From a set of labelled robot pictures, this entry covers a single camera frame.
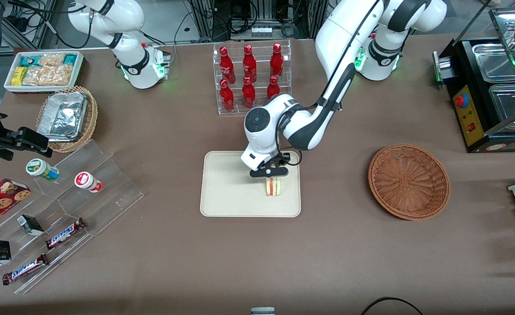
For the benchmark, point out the Snickers chocolate bar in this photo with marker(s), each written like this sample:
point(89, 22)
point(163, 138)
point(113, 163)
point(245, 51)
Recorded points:
point(25, 269)
point(65, 233)

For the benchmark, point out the light wicker basket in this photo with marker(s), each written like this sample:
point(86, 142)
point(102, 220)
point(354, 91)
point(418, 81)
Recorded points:
point(91, 122)

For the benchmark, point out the aluminium foil container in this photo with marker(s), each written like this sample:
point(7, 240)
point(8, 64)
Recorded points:
point(62, 116)

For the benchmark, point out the steel food pan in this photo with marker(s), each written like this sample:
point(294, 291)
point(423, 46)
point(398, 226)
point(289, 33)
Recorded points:
point(507, 103)
point(494, 63)

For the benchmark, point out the clear acrylic stepped stand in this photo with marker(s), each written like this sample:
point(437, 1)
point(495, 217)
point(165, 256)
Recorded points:
point(29, 245)
point(108, 192)

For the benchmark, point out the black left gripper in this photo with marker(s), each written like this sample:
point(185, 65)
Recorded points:
point(281, 159)

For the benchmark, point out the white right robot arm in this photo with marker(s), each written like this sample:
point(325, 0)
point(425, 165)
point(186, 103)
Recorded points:
point(128, 17)

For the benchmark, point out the red lid yogurt cup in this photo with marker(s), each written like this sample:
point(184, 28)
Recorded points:
point(86, 181)

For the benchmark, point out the green lid yogurt cup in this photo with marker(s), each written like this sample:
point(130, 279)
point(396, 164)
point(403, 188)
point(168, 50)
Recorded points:
point(40, 169)

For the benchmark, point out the beige plastic tray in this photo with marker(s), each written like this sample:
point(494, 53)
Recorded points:
point(227, 188)

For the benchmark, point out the red tartan cookie box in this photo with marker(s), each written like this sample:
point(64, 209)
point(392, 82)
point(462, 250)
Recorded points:
point(1, 199)

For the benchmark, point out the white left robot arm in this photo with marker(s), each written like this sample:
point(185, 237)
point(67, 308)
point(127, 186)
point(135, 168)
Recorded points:
point(340, 35)

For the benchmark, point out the teal snack pack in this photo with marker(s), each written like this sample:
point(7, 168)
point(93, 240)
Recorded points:
point(70, 59)
point(29, 60)

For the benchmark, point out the white power strip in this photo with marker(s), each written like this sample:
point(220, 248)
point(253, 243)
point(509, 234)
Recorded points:
point(265, 31)

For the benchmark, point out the red cola bottle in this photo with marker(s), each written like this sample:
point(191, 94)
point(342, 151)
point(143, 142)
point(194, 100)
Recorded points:
point(276, 62)
point(227, 97)
point(248, 94)
point(226, 65)
point(273, 87)
point(249, 64)

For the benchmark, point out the triangular sandwich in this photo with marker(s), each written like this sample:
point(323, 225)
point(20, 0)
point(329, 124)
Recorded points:
point(273, 187)

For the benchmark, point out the brown wicker basket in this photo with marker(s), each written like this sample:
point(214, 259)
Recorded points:
point(408, 181)

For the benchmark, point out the yellow snack pack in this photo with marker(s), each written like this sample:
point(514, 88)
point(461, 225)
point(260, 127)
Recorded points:
point(19, 76)

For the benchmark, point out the small grey device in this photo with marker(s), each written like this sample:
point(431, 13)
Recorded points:
point(262, 311)

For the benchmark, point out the black food warmer cabinet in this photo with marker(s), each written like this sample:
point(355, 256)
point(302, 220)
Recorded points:
point(470, 127)

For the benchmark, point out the clear rice cracker bag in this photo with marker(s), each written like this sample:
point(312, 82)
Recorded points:
point(47, 76)
point(51, 60)

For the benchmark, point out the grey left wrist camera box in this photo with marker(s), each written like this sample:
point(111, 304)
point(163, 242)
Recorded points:
point(255, 161)

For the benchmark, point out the clear acrylic bottle rack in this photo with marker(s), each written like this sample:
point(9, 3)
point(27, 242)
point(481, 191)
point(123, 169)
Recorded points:
point(235, 109)

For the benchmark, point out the white plastic snack bin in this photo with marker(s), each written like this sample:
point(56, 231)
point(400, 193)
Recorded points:
point(8, 83)

